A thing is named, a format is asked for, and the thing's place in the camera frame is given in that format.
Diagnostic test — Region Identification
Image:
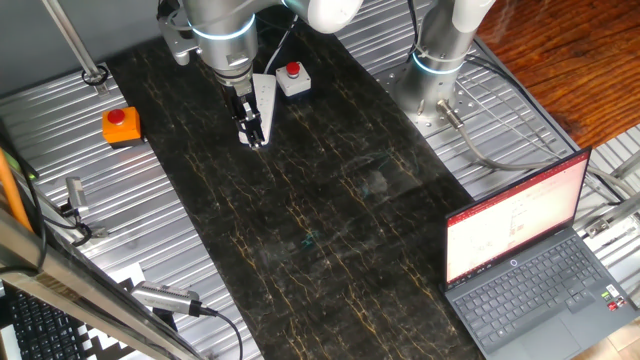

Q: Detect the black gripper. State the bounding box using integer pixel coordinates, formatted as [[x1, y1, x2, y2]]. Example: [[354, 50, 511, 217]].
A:
[[221, 80, 267, 150]]

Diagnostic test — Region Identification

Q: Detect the white four-switch power strip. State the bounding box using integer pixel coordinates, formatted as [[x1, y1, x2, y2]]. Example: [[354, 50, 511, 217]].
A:
[[238, 73, 278, 150]]

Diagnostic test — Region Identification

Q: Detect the grey box red button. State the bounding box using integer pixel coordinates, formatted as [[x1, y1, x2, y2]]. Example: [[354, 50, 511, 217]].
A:
[[275, 60, 312, 98]]

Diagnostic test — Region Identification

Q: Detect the black gold-veined marble mat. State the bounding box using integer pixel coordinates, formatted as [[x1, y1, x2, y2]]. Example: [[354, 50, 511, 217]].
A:
[[106, 0, 484, 360]]

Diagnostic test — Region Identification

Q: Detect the orange box red button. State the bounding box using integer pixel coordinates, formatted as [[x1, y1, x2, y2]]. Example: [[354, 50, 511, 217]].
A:
[[101, 105, 146, 150]]

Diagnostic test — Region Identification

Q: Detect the silver metal pole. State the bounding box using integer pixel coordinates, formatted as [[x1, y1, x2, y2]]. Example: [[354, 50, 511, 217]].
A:
[[40, 0, 110, 97]]

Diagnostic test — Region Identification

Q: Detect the orange pole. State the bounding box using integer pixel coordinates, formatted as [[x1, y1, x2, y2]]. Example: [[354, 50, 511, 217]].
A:
[[0, 147, 34, 234]]

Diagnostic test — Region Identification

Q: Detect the black white marker sheet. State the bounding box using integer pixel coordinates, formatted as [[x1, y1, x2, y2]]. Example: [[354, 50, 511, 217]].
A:
[[74, 262, 151, 360]]

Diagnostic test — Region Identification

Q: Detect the black computer keyboard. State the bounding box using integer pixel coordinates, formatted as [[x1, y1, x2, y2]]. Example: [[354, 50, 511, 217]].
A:
[[3, 287, 87, 360]]

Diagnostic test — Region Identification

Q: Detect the dark grey open laptop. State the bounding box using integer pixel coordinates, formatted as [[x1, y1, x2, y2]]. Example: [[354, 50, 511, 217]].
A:
[[442, 146, 640, 360]]

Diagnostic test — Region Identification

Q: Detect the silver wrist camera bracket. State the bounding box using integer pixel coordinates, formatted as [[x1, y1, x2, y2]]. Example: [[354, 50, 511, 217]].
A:
[[157, 0, 202, 66]]

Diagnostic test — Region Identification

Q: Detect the small silver camera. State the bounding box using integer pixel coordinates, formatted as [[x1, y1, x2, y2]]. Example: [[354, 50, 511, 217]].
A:
[[64, 176, 90, 217]]

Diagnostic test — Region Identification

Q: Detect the silver camera on stand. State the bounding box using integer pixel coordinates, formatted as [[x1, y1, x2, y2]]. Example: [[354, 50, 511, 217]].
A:
[[130, 280, 204, 331]]

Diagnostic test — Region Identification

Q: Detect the black camera cable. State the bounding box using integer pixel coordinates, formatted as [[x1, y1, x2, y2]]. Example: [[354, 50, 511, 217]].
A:
[[199, 305, 245, 360]]

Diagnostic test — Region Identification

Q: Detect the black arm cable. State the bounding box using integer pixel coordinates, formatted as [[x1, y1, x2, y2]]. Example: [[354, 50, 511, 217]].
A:
[[405, 0, 424, 61]]

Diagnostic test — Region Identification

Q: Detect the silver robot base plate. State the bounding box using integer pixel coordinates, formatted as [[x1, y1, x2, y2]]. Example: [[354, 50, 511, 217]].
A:
[[372, 59, 489, 139]]

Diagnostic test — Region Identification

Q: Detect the black hanging cable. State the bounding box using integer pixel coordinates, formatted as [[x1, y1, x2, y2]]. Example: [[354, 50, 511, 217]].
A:
[[0, 117, 49, 276]]

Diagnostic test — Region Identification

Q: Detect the thick grey robot cable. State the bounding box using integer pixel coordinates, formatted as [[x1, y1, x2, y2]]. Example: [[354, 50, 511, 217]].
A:
[[436, 98, 640, 199]]

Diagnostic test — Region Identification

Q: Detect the metal frame beam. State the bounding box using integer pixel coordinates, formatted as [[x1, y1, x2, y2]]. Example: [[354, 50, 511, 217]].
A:
[[0, 207, 206, 360]]

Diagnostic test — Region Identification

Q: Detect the black looped thin cable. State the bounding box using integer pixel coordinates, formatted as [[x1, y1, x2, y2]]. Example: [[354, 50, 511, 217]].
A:
[[464, 53, 624, 206]]

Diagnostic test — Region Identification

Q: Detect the aluminium frame profile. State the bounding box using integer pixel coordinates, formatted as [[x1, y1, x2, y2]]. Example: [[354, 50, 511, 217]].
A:
[[609, 149, 640, 180], [582, 192, 640, 239]]

